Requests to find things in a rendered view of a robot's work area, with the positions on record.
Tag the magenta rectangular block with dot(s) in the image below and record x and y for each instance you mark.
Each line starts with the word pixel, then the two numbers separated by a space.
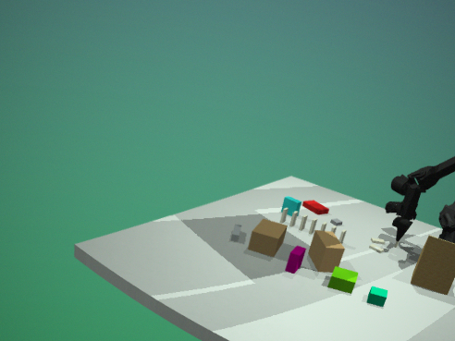
pixel 295 259

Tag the lime green block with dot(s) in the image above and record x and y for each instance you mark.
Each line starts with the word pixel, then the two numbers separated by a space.
pixel 343 279

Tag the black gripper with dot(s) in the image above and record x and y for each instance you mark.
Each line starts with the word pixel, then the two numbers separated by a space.
pixel 402 222

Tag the red rectangular block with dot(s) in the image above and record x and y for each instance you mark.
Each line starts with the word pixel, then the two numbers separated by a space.
pixel 315 207

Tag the teal rectangular block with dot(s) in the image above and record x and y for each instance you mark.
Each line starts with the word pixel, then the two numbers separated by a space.
pixel 377 296
pixel 292 205

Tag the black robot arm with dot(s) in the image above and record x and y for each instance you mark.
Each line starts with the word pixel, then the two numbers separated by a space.
pixel 426 177

